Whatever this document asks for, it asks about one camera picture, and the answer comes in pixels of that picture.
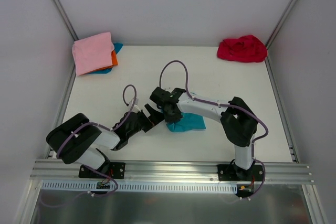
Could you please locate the aluminium frame post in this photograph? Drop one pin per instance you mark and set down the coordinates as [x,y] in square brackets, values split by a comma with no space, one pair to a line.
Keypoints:
[62,12]
[284,16]

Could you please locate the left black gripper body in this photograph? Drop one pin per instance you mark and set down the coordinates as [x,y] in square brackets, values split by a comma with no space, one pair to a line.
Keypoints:
[146,121]

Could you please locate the folded orange t shirt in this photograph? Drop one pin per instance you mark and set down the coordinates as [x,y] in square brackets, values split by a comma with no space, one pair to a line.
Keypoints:
[109,68]

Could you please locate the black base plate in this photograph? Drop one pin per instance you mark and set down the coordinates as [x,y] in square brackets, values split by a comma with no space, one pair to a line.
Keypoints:
[231,172]
[114,170]

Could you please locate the aluminium mounting rail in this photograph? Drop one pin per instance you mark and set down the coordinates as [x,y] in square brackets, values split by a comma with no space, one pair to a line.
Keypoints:
[146,171]

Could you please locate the white slotted cable duct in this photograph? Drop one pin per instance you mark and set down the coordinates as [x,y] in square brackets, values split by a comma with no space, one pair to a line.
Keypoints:
[213,188]

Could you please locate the right aluminium frame post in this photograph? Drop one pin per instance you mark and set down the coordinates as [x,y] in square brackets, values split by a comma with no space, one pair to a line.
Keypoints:
[284,16]

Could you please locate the teal t shirt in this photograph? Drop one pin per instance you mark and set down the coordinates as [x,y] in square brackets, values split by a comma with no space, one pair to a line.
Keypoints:
[117,48]
[188,122]

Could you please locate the folded pink t shirt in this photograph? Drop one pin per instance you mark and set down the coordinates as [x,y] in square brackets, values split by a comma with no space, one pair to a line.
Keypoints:
[93,53]

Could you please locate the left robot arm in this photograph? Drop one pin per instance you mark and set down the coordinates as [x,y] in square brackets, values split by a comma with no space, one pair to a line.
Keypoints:
[78,139]

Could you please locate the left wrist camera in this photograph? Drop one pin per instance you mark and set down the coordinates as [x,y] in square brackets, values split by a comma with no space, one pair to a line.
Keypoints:
[133,105]

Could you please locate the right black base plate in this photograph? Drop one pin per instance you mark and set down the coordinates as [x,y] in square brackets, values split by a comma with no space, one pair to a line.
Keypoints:
[231,172]

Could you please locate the crumpled red t shirt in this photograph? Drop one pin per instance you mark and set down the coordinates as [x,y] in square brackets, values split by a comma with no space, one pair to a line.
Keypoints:
[245,49]

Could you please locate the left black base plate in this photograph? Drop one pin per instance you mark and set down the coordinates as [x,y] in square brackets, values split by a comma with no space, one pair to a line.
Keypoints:
[114,170]

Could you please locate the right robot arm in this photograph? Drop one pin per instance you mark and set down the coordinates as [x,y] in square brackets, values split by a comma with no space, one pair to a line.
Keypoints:
[236,118]

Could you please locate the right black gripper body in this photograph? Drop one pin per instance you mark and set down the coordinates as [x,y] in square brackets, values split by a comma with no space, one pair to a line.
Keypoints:
[169,111]

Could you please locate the left aluminium frame post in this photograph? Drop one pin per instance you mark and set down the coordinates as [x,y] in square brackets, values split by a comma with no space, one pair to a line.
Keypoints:
[62,12]

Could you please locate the folded teal t shirt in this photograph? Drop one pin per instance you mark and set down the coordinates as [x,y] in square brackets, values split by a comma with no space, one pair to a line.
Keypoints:
[117,48]

